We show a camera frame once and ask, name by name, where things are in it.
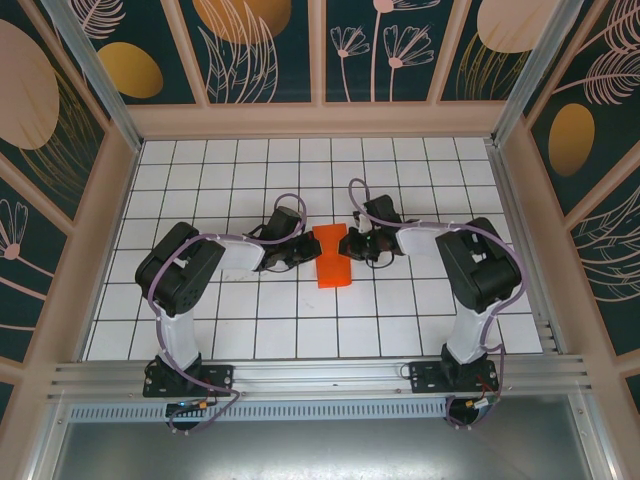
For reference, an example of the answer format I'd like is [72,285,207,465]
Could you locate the aluminium side rail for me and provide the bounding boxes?
[485,142,569,357]

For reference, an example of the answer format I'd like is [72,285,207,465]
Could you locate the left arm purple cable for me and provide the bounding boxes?
[147,193,311,436]

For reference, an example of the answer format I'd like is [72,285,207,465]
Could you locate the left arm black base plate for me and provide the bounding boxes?
[142,362,236,399]

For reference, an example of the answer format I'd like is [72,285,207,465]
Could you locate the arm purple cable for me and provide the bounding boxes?
[348,178,529,431]
[147,193,311,436]

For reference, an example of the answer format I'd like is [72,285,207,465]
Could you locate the aluminium corner post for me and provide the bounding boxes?
[491,0,585,147]
[39,0,145,153]

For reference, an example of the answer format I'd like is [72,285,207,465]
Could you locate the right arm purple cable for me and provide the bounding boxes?
[348,178,529,431]

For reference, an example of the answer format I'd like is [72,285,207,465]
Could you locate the grey metal sheet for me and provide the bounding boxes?
[49,419,594,480]

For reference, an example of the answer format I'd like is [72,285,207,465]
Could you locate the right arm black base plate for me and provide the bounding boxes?
[408,360,500,396]

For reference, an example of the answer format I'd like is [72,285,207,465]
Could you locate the aluminium frame rail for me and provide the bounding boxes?
[45,353,597,405]

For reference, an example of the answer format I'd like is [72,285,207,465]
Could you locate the grey slotted cable duct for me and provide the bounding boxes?
[67,399,451,423]

